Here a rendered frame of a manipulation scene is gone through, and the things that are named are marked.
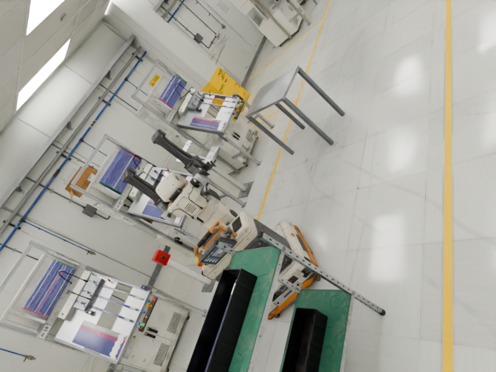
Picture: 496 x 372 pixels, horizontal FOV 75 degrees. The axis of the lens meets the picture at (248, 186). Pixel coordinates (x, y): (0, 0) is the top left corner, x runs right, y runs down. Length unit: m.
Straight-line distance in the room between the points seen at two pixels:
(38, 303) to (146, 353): 1.20
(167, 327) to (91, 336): 0.81
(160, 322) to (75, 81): 4.10
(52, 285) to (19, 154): 2.38
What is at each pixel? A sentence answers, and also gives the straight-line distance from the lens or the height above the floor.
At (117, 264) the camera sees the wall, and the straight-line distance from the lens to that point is 5.58.
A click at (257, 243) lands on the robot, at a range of 2.46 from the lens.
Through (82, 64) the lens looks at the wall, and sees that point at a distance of 6.45.
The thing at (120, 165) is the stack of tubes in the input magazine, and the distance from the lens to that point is 4.21.
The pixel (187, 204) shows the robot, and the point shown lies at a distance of 2.61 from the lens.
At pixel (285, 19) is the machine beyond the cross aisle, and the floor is 0.38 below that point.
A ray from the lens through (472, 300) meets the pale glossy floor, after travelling 2.21.
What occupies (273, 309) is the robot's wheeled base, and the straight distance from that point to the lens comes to 2.88.
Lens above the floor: 1.95
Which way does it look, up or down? 25 degrees down
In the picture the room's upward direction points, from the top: 55 degrees counter-clockwise
